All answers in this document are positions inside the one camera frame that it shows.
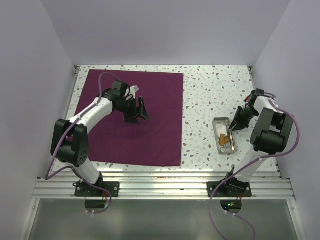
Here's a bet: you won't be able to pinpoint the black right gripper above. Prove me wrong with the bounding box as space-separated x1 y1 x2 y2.
229 106 259 132

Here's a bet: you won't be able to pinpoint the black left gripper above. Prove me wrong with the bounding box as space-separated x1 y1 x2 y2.
116 96 149 124

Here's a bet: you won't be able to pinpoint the white gauze pad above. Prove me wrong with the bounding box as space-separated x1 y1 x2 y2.
216 124 228 137

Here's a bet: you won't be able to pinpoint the curved steel tweezers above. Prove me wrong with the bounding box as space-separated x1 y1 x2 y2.
229 129 237 152

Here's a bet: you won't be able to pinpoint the tan adhesive bandage strip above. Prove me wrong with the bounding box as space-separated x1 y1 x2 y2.
225 136 231 145
219 134 226 146

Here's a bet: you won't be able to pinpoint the steel instrument tray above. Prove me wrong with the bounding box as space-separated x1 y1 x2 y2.
212 117 237 155

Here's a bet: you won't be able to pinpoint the purple cloth mat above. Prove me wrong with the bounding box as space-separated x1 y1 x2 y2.
76 69 184 167

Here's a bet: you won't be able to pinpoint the steel surgical scissors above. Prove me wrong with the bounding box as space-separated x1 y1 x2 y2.
219 143 233 154

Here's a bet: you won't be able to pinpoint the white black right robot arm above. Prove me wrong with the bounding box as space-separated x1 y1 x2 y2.
229 88 294 183

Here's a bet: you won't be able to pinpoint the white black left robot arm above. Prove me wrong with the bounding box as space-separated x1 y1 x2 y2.
50 80 150 197

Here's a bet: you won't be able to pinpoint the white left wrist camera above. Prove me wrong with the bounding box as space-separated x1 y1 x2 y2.
125 85 140 100

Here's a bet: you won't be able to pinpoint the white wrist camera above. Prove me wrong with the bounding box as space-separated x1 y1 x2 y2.
125 85 140 100
244 93 256 106

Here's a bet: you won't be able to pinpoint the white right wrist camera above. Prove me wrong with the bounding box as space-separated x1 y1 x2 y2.
244 93 256 106

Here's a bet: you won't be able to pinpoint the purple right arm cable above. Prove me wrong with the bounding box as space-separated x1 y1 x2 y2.
208 91 300 240

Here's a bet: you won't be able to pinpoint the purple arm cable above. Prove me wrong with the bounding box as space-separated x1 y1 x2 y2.
44 72 128 216
208 91 300 240

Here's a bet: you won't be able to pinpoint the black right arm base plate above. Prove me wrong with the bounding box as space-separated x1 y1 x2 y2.
206 181 253 198

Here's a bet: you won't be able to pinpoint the aluminium frame rail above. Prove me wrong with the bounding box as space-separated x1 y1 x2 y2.
32 171 295 200

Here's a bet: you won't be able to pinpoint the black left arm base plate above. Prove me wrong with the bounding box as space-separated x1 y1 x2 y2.
72 181 120 198

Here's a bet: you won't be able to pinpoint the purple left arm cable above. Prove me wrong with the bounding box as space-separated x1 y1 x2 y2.
44 72 128 216

